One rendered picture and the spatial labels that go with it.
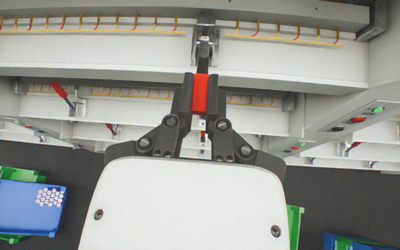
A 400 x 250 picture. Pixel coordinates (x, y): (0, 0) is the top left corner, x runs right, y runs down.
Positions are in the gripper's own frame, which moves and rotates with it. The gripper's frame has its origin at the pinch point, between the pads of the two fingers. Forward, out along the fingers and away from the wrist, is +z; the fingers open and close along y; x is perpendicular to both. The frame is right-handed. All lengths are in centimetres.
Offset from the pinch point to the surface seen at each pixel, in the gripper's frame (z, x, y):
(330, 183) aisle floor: 14, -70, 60
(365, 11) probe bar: 10.0, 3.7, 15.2
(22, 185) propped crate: 0, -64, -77
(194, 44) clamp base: 5.9, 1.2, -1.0
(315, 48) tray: 8.5, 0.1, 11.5
